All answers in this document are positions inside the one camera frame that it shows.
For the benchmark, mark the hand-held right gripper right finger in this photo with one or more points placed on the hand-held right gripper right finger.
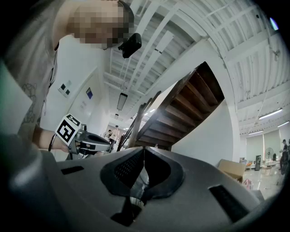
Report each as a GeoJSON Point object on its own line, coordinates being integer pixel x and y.
{"type": "Point", "coordinates": [163, 174]}

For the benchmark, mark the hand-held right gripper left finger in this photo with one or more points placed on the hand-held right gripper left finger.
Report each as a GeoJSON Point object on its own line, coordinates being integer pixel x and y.
{"type": "Point", "coordinates": [122, 168]}

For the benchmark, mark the pink item on floor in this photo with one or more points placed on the pink item on floor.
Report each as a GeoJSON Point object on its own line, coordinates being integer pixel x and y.
{"type": "Point", "coordinates": [247, 184]}

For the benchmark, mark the black floor display stand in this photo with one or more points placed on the black floor display stand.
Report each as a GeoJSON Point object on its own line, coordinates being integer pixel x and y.
{"type": "Point", "coordinates": [257, 162]}

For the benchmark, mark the dark wooden staircase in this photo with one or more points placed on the dark wooden staircase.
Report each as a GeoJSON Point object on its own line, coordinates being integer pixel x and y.
{"type": "Point", "coordinates": [188, 106]}

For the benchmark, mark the hanging rectangular ceiling lamp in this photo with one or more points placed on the hanging rectangular ceiling lamp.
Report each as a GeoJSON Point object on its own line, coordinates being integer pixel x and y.
{"type": "Point", "coordinates": [122, 101]}

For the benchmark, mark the blue wall poster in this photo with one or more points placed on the blue wall poster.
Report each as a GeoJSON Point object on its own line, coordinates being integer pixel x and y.
{"type": "Point", "coordinates": [89, 93]}

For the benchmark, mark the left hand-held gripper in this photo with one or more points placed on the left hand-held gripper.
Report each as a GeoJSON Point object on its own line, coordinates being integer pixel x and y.
{"type": "Point", "coordinates": [66, 130]}

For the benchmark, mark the black standing fan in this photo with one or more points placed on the black standing fan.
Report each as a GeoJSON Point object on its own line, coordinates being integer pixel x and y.
{"type": "Point", "coordinates": [269, 151]}

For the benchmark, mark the black wrist band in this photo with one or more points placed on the black wrist band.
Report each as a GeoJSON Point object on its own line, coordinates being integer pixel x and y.
{"type": "Point", "coordinates": [51, 141]}

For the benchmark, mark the person's left forearm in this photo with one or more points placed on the person's left forearm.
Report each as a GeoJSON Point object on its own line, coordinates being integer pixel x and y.
{"type": "Point", "coordinates": [42, 138]}

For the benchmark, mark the black head-worn camera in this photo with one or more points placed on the black head-worn camera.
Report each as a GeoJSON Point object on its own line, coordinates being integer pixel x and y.
{"type": "Point", "coordinates": [131, 44]}

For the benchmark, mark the small hanging ceiling lamp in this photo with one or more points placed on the small hanging ceiling lamp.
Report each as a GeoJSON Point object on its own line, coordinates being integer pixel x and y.
{"type": "Point", "coordinates": [116, 116]}

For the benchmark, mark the white wall switch panel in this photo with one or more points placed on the white wall switch panel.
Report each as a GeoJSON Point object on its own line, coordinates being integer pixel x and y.
{"type": "Point", "coordinates": [64, 89]}

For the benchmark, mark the long ceiling light tube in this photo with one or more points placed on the long ceiling light tube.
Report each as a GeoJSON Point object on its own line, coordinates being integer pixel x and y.
{"type": "Point", "coordinates": [283, 124]}
{"type": "Point", "coordinates": [270, 114]}
{"type": "Point", "coordinates": [256, 132]}

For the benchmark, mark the brown cardboard box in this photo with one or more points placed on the brown cardboard box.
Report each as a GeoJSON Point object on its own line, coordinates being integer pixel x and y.
{"type": "Point", "coordinates": [231, 168]}

